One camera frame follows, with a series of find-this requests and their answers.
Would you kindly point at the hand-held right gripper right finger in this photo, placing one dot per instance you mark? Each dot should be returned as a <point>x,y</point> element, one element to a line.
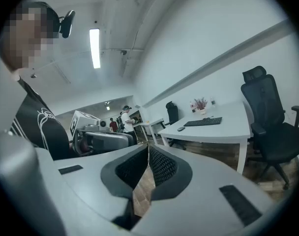
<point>201,200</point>

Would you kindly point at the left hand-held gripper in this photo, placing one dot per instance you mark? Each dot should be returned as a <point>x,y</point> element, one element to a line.
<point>83,122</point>

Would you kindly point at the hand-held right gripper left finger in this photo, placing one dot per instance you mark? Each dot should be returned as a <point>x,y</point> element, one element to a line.
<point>90,181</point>

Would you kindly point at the grey computer mouse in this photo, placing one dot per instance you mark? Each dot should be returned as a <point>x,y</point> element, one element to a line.
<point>181,128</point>

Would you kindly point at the black keyboard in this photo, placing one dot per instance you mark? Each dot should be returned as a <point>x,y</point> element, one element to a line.
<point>203,122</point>

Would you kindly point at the small white table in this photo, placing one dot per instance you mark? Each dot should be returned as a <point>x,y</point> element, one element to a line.
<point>152,124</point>

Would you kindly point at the small black office chair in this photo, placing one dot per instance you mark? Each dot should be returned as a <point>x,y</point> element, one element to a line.
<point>172,114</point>

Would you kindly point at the person's black t-shirt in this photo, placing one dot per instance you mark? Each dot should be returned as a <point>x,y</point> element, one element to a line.
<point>41,129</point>

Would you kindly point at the red potted plant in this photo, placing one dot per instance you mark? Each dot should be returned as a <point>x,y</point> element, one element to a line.
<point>201,104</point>

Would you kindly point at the ceiling tube light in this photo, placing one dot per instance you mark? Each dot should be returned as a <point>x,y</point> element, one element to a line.
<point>95,48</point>

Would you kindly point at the clear water bottle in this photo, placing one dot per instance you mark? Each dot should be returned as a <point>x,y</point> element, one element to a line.
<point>213,101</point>

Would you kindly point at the black mesh office chair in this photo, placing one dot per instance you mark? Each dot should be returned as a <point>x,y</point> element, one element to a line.
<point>270,122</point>

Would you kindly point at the person's head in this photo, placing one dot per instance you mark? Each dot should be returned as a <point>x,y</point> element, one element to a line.
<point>24,40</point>

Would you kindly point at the ceiling security camera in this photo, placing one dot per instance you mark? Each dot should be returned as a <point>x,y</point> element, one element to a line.
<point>123,52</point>

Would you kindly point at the black head-mounted camera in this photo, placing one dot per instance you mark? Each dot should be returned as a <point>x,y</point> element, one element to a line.
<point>67,24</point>

